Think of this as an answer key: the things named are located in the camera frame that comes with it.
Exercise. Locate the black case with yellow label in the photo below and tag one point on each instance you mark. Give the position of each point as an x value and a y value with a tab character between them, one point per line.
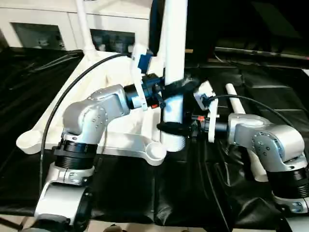
200	24

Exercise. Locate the white plastic table top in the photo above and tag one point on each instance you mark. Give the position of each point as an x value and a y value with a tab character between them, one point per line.
101	135

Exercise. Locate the black mat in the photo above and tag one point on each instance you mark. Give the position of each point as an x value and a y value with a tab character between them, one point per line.
144	188

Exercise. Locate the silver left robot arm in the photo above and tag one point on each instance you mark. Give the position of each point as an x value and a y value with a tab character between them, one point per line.
91	116

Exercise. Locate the white cabinet with windows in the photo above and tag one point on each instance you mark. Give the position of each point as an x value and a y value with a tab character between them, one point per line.
48	14

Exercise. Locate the white flat board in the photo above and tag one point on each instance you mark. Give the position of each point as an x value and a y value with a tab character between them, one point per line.
306	73

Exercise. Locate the silver metal bar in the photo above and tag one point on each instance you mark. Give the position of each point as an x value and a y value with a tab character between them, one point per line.
260	53

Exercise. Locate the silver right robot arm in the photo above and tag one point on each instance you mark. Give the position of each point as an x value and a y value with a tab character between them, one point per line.
265	140

